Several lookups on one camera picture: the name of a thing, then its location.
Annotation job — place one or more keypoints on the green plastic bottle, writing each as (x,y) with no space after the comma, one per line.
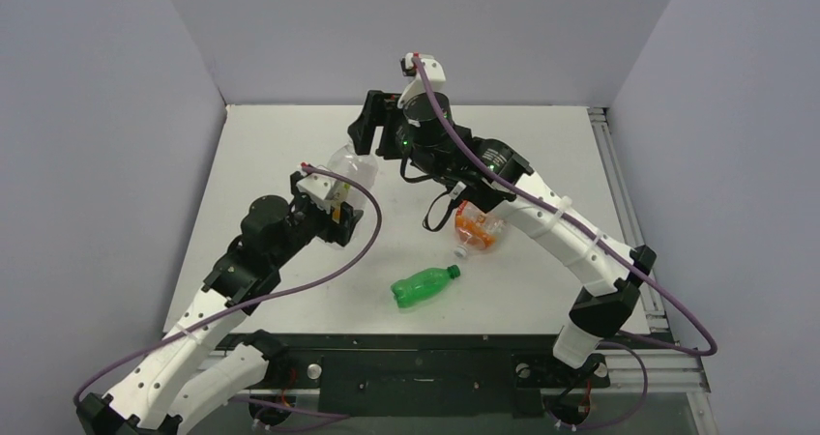
(423,285)

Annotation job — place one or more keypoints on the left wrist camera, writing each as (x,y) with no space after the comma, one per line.
(327,192)

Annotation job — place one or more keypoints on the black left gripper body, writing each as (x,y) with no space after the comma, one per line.
(317,221)

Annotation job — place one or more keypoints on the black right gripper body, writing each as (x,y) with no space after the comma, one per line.
(385,130)

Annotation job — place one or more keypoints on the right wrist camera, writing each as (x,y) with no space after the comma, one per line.
(423,71)

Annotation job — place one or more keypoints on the clear square plastic bottle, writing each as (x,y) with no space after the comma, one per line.
(362,169)

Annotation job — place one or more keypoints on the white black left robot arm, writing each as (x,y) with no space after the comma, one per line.
(167,392)

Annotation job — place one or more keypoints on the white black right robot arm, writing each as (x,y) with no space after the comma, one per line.
(495,178)

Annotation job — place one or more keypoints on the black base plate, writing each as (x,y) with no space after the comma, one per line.
(424,375)

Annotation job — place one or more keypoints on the aluminium table edge rail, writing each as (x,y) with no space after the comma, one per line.
(632,235)

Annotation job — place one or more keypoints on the orange label plastic bottle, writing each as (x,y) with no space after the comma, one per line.
(476,231)

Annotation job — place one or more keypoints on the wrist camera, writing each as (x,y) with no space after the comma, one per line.
(423,71)
(327,192)

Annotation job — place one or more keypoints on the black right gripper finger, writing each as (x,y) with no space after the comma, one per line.
(374,110)
(362,135)

